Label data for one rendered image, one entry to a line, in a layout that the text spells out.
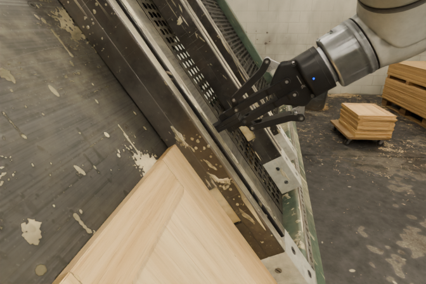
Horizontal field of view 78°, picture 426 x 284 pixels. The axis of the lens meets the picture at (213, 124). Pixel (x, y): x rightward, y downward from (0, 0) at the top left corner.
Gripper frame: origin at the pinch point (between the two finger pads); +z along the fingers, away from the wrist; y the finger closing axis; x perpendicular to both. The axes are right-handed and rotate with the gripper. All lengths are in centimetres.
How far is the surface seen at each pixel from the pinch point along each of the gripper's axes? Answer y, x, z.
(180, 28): 24.0, -30.6, 6.1
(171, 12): 28.7, -30.6, 5.8
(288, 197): -38.0, -28.0, 6.4
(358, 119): -137, -275, -38
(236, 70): 4, -50, 3
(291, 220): -38.0, -16.8, 5.8
